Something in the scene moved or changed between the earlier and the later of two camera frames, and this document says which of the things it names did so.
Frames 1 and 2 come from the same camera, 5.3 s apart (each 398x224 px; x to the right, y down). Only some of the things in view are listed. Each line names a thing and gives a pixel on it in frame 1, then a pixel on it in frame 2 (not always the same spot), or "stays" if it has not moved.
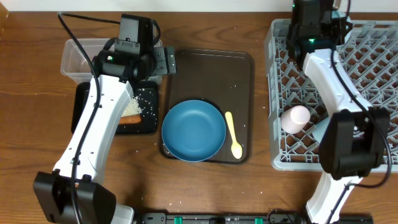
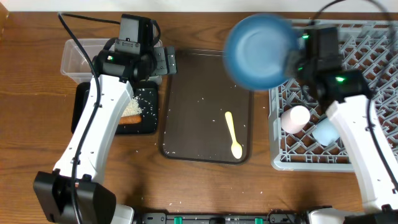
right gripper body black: [333, 31] → [297, 68]
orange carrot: [132, 119] stays
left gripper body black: [160, 66] stays
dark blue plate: [193, 130] → [255, 48]
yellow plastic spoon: [236, 149] stays
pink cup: [293, 119] stays
